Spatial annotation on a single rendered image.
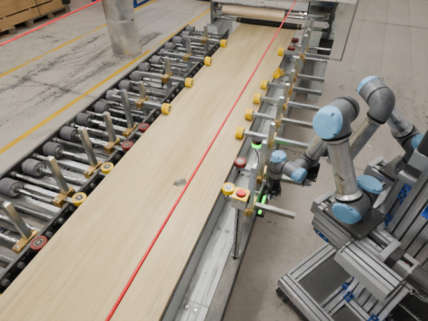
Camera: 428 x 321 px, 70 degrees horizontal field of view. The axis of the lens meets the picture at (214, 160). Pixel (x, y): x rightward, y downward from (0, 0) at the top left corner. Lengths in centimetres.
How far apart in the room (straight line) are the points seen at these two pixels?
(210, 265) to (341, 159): 98
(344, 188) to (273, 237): 147
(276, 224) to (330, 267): 63
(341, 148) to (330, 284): 131
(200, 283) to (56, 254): 76
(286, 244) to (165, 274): 143
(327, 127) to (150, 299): 105
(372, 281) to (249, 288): 112
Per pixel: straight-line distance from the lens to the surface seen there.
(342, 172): 137
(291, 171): 155
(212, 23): 447
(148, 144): 221
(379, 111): 164
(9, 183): 235
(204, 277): 186
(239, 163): 202
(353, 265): 165
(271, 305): 250
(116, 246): 170
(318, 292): 238
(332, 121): 124
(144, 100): 259
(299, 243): 279
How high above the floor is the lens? 228
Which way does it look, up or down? 42 degrees down
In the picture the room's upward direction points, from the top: straight up
